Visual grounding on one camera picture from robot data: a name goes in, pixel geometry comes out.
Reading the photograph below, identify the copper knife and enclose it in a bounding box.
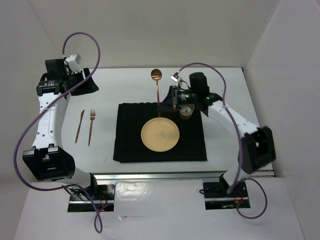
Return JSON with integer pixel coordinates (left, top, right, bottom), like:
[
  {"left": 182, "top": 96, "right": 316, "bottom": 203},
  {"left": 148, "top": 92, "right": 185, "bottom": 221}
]
[{"left": 75, "top": 109, "right": 85, "bottom": 144}]

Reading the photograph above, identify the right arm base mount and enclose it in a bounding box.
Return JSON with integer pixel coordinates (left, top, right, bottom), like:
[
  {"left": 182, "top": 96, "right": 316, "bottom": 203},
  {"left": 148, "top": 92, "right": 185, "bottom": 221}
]
[{"left": 199, "top": 182, "right": 251, "bottom": 210}]

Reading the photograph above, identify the black cloth placemat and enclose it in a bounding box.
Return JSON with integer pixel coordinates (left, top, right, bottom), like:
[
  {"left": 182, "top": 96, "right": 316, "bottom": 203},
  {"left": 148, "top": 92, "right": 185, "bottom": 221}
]
[{"left": 113, "top": 102, "right": 207, "bottom": 164}]

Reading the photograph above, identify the copper fork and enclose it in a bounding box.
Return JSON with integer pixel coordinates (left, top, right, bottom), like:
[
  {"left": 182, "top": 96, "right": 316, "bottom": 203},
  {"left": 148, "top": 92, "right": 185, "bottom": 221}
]
[{"left": 88, "top": 109, "right": 96, "bottom": 146}]

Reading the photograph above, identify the yellow plate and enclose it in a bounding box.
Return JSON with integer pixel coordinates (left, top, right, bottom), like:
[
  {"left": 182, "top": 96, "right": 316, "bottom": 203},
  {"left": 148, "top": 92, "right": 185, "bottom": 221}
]
[{"left": 140, "top": 117, "right": 180, "bottom": 152}]

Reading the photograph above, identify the copper spoon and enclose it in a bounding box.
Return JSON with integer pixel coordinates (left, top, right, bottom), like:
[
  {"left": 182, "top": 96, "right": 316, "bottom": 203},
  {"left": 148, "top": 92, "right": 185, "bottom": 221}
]
[{"left": 150, "top": 68, "right": 162, "bottom": 107}]

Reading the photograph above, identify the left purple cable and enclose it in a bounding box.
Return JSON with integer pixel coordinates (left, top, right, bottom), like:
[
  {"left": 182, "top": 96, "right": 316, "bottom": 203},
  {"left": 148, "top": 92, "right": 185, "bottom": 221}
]
[{"left": 12, "top": 32, "right": 104, "bottom": 234}]

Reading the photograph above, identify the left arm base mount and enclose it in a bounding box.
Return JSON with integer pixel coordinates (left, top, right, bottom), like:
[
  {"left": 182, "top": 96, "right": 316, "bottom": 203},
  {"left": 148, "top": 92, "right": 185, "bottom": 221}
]
[{"left": 67, "top": 183, "right": 116, "bottom": 213}]

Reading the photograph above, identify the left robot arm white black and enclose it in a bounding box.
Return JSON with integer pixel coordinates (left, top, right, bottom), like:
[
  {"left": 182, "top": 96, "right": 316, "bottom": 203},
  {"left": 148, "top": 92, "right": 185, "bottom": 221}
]
[{"left": 22, "top": 54, "right": 99, "bottom": 200}]

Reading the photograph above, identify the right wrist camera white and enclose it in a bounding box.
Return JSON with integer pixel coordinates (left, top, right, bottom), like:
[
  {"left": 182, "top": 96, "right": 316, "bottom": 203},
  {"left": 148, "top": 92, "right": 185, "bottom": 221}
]
[{"left": 170, "top": 71, "right": 182, "bottom": 86}]

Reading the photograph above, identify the aluminium front rail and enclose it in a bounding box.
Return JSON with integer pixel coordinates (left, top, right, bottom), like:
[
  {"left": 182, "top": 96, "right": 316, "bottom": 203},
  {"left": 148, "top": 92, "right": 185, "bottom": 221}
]
[{"left": 89, "top": 169, "right": 276, "bottom": 181}]

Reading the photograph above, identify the metal cup copper base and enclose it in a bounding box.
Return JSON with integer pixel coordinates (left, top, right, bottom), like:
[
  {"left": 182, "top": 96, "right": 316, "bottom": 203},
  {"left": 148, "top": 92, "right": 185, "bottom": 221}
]
[{"left": 179, "top": 104, "right": 195, "bottom": 120}]

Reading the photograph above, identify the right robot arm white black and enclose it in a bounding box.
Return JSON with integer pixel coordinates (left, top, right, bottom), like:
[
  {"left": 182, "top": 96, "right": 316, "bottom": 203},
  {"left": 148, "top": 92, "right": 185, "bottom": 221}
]
[{"left": 158, "top": 72, "right": 276, "bottom": 196}]

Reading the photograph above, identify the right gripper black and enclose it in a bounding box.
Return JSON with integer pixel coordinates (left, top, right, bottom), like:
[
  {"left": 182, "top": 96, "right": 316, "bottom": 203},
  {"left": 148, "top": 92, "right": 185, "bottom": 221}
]
[{"left": 156, "top": 85, "right": 198, "bottom": 112}]

